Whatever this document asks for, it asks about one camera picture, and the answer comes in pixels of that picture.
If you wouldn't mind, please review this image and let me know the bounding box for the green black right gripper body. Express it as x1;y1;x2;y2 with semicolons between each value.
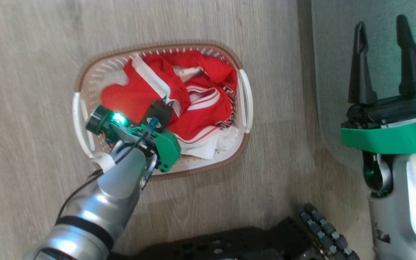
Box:
340;89;416;155

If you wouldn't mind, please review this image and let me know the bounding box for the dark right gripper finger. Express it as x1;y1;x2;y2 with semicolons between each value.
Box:
395;14;416;97
348;21;378;105

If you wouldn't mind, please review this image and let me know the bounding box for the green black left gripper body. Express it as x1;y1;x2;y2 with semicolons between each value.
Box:
86;105;182;173

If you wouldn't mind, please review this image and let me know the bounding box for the red and white clothing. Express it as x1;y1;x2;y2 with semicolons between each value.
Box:
100;51;239;160

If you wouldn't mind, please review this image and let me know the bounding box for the white basket with brown rim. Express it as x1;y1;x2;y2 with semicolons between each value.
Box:
72;43;254;181

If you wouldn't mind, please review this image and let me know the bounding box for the grey-green fabric sofa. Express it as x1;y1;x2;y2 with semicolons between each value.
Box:
310;0;416;181

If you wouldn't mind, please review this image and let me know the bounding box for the black wheel with grey rollers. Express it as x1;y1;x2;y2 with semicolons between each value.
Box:
299;203;361;260

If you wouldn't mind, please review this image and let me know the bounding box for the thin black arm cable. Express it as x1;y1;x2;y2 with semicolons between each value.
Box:
55;127;158;221

